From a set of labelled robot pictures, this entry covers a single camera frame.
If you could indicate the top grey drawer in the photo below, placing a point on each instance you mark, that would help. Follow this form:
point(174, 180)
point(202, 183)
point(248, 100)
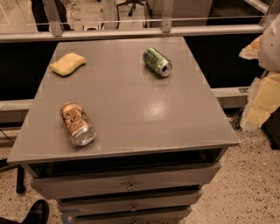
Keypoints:
point(125, 181)

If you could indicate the grey metal railing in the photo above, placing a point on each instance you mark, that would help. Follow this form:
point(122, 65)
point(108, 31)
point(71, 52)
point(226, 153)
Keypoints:
point(74, 20)

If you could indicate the yellow sponge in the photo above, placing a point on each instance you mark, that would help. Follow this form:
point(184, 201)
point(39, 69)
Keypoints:
point(67, 64)

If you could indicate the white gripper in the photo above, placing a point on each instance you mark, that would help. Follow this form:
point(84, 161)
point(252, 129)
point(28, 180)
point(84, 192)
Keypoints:
point(270, 48)

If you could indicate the black office chair base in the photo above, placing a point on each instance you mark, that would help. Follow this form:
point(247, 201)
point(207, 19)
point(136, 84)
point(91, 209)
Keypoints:
point(133, 5)

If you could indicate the green soda can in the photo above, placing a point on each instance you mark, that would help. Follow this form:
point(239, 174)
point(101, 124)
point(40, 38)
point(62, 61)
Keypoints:
point(157, 62)

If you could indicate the black stand leg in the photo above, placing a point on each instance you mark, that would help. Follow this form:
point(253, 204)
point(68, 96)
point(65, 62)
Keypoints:
point(20, 187)

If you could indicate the orange soda can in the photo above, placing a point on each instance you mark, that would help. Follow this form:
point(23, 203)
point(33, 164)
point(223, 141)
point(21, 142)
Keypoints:
point(77, 123)

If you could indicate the bottom grey drawer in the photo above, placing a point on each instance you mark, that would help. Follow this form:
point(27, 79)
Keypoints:
point(139, 217)

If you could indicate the black shoe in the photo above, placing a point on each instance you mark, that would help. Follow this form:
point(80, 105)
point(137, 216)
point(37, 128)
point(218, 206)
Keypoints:
point(38, 213)

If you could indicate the grey drawer cabinet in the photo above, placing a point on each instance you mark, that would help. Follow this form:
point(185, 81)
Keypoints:
point(142, 120)

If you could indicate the grey drawer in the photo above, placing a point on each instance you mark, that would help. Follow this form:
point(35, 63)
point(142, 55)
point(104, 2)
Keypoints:
point(130, 203)
point(139, 217)
point(125, 181)

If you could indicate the middle grey drawer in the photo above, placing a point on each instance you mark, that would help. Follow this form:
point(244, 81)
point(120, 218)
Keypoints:
point(130, 203)

